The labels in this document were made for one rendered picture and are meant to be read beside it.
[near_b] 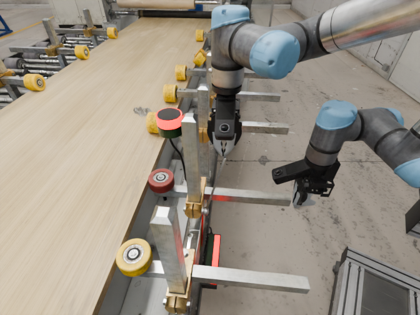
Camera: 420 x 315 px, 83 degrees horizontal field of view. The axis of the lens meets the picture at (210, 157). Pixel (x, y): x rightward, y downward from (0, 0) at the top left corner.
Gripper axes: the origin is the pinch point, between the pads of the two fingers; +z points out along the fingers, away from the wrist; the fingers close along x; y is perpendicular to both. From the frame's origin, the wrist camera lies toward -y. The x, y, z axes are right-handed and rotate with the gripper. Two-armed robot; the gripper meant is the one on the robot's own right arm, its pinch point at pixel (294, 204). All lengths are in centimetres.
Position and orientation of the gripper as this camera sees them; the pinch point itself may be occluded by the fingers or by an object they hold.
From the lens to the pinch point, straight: 82.2
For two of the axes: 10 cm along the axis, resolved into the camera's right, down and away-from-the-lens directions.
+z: 0.0, 7.5, 6.6
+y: 9.9, 0.7, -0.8
